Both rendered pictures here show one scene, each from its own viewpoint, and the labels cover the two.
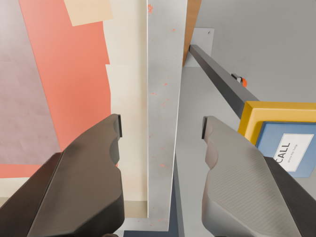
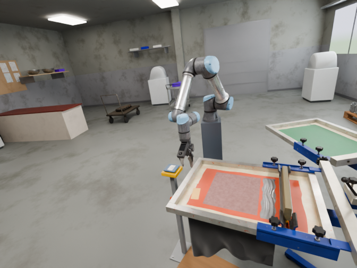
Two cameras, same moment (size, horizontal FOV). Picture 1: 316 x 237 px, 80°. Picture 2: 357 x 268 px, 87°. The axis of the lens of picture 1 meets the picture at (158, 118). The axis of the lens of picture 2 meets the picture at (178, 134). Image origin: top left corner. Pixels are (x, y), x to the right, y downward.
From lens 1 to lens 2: 1.20 m
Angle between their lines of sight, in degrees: 44
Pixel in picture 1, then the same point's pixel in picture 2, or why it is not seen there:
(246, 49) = (156, 242)
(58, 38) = (204, 187)
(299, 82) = (137, 219)
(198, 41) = (180, 254)
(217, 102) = not seen: hidden behind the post
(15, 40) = (211, 188)
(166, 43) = (186, 180)
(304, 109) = (167, 174)
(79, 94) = (205, 181)
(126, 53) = (193, 184)
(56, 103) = (210, 180)
